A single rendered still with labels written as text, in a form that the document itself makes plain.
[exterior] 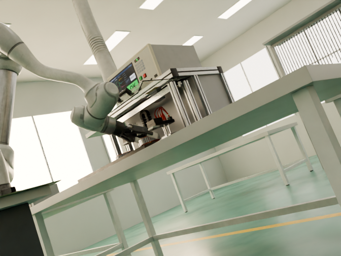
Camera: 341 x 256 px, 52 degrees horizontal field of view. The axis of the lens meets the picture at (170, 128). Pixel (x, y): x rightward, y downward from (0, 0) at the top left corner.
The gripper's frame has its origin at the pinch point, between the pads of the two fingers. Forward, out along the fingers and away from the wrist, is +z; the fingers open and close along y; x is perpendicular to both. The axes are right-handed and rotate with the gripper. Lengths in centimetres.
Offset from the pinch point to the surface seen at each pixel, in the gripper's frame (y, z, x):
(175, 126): 6.3, 19.5, -15.9
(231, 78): 419, 428, -439
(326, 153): -94, 7, 32
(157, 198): 518, 303, -118
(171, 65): -7.2, 4.6, -44.2
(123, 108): 24.9, -6.7, -25.9
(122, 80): 21.2, -12.1, -41.8
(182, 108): -18.8, 6.9, -12.5
